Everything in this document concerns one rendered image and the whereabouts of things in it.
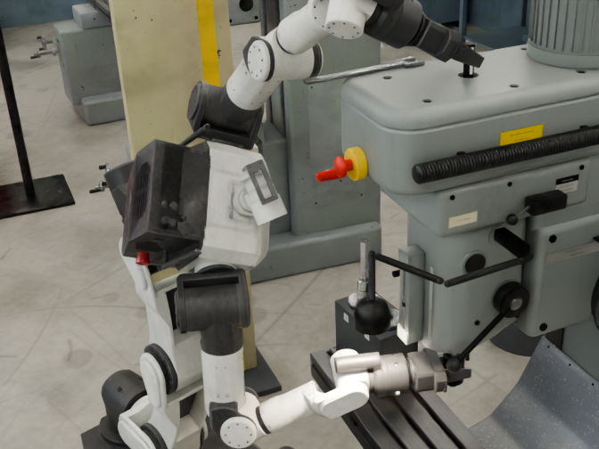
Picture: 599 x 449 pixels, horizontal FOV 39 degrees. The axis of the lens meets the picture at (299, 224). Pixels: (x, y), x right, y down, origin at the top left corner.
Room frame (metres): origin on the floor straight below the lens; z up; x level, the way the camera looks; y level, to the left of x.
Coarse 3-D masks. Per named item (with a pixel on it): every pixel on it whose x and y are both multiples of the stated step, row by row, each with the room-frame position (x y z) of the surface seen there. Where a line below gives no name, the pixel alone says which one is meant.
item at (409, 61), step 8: (384, 64) 1.57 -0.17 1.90; (392, 64) 1.57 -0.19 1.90; (400, 64) 1.57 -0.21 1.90; (408, 64) 1.57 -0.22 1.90; (416, 64) 1.57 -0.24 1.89; (344, 72) 1.53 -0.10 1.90; (352, 72) 1.53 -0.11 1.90; (360, 72) 1.54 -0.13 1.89; (368, 72) 1.54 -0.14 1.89; (304, 80) 1.50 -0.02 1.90; (312, 80) 1.50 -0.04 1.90; (320, 80) 1.50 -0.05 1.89; (328, 80) 1.51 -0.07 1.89
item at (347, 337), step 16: (336, 304) 1.95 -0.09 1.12; (352, 304) 1.92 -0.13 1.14; (336, 320) 1.95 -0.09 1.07; (352, 320) 1.88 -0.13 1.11; (336, 336) 1.95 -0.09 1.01; (352, 336) 1.88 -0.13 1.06; (368, 336) 1.81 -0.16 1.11; (384, 336) 1.78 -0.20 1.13; (368, 352) 1.81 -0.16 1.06; (384, 352) 1.77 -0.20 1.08; (400, 352) 1.80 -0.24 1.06
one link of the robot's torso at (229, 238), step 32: (160, 160) 1.61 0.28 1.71; (192, 160) 1.64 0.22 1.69; (224, 160) 1.68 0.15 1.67; (256, 160) 1.71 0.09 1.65; (128, 192) 1.76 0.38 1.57; (160, 192) 1.57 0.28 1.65; (192, 192) 1.60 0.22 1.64; (224, 192) 1.63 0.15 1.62; (128, 224) 1.63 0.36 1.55; (160, 224) 1.52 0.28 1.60; (192, 224) 1.55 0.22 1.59; (224, 224) 1.58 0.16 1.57; (256, 224) 1.62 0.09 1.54; (128, 256) 1.66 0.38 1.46; (160, 256) 1.65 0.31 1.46; (192, 256) 1.49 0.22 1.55; (224, 256) 1.55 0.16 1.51; (256, 256) 1.58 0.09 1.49
